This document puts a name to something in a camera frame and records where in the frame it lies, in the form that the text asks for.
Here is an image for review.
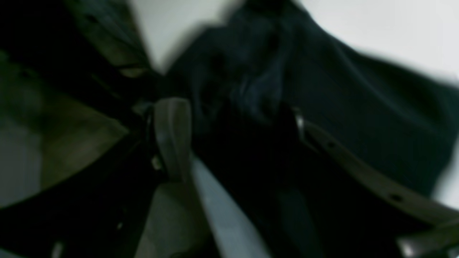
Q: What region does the black t-shirt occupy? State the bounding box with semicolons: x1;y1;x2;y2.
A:
159;0;458;258

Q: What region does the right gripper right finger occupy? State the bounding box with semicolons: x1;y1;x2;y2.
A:
291;108;459;258

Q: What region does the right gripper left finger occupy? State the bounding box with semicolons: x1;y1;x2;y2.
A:
0;98;191;258

